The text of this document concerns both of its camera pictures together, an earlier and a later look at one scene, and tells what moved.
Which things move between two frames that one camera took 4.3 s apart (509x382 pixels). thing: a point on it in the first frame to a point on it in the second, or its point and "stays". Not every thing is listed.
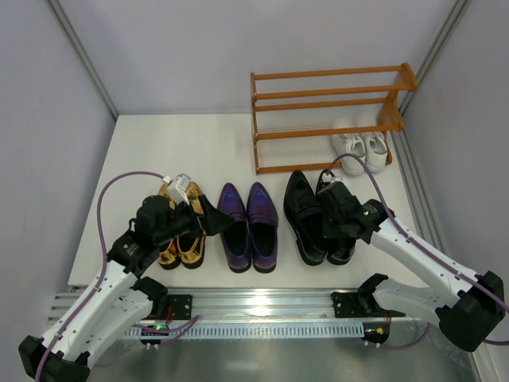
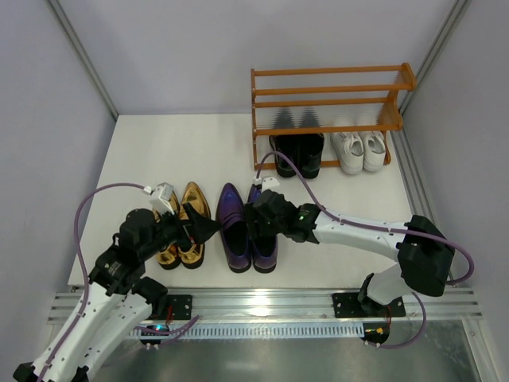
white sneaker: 376,151 stays
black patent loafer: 302,211 to 286,145
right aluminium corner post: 400,138 stays
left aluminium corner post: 65,24 stays
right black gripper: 332,200 to 259,215
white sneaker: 355,144 stays
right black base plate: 359,304 stays
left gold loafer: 169,256 stays
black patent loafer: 339,249 to 310,149
